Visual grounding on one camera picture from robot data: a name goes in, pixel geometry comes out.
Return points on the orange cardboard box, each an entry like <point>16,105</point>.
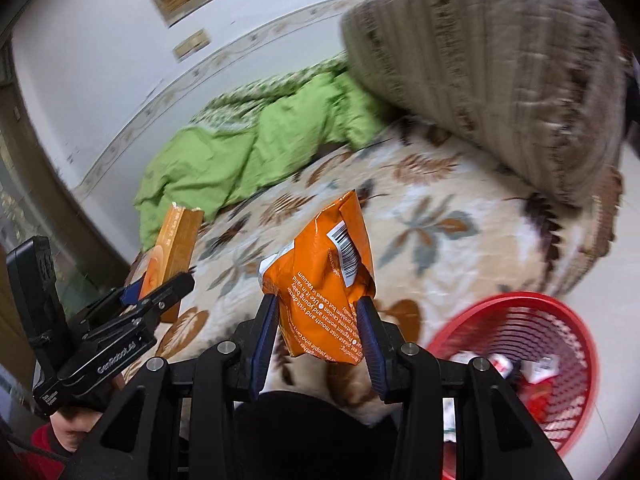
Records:
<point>172,250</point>

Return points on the person's left hand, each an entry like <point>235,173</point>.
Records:
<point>80,425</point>

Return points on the red plastic basket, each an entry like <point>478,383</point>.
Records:
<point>550,320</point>

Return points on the white packet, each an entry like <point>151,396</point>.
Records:
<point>540,369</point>

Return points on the striped beige pillow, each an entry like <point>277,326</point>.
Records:
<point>475,60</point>

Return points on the floral fleece blanket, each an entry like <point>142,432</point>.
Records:
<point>450,240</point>

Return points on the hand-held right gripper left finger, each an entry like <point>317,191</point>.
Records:
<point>265,340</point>

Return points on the orange foil packet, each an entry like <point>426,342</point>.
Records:
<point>320,285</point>

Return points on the red and white wrapper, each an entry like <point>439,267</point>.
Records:
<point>502,365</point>

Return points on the green quilt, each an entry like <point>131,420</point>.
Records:
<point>225,160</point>

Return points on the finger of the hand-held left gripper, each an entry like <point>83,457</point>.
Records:
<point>160,300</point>
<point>131,294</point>

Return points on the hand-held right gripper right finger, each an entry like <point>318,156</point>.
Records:
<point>372,350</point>

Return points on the small framed wall picture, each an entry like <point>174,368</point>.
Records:
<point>191,44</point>

